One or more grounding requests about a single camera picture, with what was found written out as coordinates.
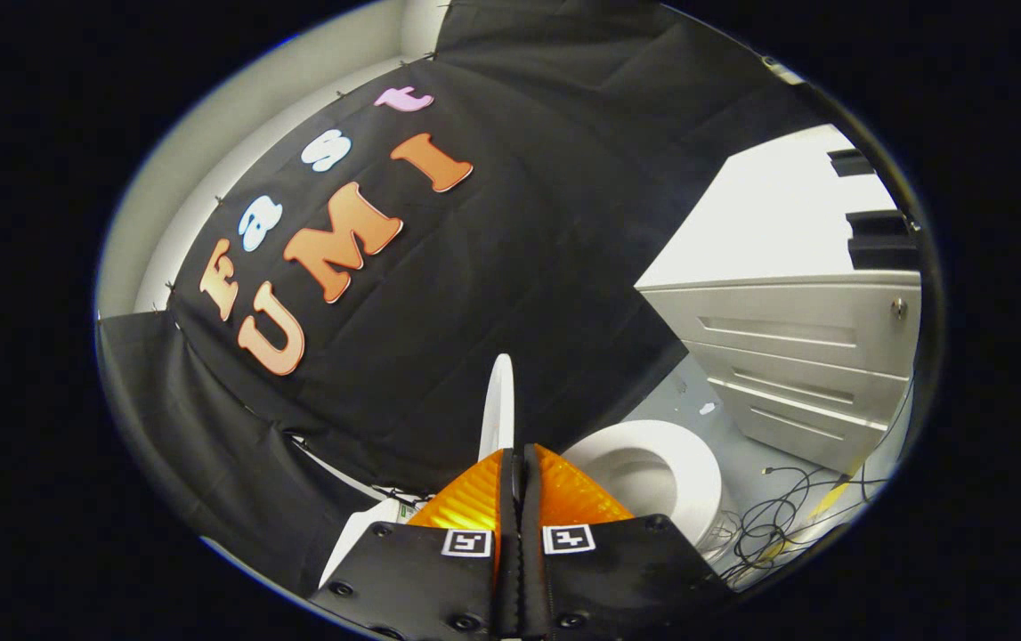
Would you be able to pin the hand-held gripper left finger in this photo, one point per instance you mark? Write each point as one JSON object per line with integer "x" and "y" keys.
{"x": 421, "y": 579}

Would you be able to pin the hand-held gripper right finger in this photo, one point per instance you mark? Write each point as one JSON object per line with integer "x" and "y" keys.
{"x": 617, "y": 579}

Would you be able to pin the black backdrop cloth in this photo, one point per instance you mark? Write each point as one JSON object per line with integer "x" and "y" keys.
{"x": 510, "y": 294}

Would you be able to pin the white drawer cabinet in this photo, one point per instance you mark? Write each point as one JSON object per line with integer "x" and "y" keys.
{"x": 786, "y": 329}

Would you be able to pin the black box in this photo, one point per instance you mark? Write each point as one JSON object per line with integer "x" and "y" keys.
{"x": 850, "y": 163}
{"x": 884, "y": 240}

